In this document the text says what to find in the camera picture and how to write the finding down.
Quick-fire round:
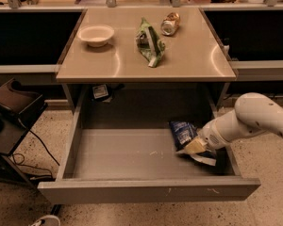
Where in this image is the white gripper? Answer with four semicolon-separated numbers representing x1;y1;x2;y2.
184;120;229;154

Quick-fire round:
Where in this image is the blue chip bag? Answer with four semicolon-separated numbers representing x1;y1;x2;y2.
169;121;217;166

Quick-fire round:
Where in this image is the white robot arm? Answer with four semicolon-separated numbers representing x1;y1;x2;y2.
182;92;283;154

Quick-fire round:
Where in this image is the open grey top drawer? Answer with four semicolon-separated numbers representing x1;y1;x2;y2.
39;89;260;204

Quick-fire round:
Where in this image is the green chip bag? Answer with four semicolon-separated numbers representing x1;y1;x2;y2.
135;17;165;68

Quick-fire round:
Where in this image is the grey drawer cabinet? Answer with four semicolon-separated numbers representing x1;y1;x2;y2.
57;7;236;116

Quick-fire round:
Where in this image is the white label tag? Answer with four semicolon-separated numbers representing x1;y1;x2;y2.
92;85;108;99

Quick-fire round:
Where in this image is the crushed soda can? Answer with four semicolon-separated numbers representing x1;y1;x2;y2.
160;12;180;36

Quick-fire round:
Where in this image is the white bowl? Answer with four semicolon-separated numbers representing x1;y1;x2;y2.
77;24;114;48

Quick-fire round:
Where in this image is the white sneaker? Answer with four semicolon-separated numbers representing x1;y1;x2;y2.
29;215;60;226

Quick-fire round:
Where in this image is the black side cart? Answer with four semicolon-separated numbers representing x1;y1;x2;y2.
0;78;47;187

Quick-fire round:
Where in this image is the black cable on floor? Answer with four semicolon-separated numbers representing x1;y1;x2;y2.
9;118;61;179

